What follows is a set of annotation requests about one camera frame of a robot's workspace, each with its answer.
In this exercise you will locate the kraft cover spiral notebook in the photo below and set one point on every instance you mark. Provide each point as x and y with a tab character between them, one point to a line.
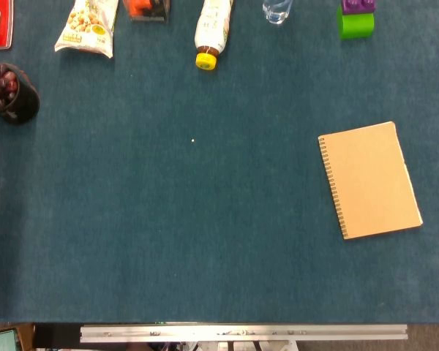
369	183

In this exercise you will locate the green plastic cylinder block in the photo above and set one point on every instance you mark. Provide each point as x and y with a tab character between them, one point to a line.
355	26

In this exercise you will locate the purple plastic building brick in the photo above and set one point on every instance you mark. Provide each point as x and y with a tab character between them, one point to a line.
358	6

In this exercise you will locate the blue carpet table mat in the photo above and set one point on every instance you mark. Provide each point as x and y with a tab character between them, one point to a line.
168	201

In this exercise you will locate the white bottle yellow cap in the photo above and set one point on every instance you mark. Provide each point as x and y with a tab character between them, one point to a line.
210	29

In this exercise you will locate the clear glass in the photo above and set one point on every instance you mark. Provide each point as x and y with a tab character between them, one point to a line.
277	11

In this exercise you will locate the white nut snack bag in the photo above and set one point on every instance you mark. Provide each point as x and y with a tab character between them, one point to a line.
86	29

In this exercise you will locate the black cup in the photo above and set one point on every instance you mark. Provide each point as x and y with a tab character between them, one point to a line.
25	106

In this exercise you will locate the dark red cherry bunch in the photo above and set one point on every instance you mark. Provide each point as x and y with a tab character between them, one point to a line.
0	84

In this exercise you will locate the red flat tray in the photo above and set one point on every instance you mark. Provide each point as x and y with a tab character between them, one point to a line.
6	36

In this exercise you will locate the teal screen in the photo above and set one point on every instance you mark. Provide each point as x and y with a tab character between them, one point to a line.
0	342

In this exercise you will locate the aluminium profile rail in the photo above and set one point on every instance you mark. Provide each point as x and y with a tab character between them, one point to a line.
241	333

